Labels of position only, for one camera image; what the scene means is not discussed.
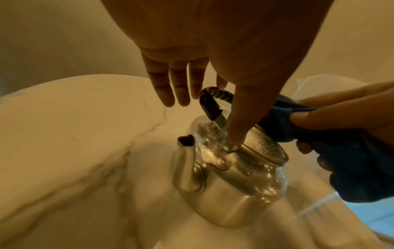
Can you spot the blue cleaning cloth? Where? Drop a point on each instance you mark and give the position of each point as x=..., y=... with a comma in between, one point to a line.
x=354, y=165

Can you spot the person's left hand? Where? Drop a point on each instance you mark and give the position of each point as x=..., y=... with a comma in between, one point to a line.
x=215, y=36

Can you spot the person's right hand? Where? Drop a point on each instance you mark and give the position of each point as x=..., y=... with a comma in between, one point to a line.
x=354, y=114

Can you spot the steel kettle lid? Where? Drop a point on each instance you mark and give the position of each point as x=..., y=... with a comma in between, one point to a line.
x=264, y=148

